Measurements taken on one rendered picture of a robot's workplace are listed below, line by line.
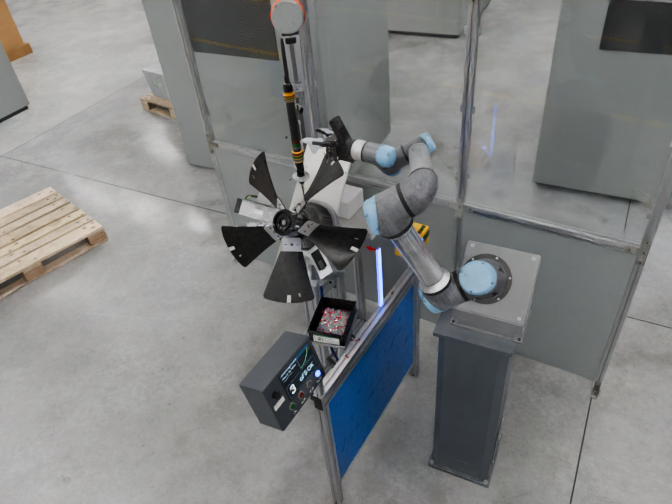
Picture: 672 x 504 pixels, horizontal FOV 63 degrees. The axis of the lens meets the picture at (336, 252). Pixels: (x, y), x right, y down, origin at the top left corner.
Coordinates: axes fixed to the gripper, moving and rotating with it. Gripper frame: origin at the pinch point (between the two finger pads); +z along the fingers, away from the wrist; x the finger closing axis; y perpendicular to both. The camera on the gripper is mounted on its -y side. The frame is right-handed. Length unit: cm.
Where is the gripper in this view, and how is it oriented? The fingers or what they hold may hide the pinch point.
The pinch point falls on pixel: (310, 133)
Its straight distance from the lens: 214.8
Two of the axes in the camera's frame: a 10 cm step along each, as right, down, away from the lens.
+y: 0.8, 7.8, 6.3
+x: 5.4, -5.6, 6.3
